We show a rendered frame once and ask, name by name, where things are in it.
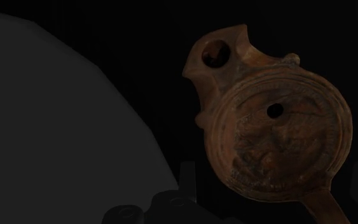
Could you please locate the brown clay oil lamp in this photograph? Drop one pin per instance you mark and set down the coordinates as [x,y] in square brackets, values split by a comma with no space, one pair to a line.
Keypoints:
[278,136]

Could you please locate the large grey round object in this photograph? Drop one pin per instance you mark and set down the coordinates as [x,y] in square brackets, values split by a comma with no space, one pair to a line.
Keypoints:
[57,124]

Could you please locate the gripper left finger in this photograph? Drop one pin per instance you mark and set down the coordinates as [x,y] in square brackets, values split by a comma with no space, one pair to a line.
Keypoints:
[187,181]

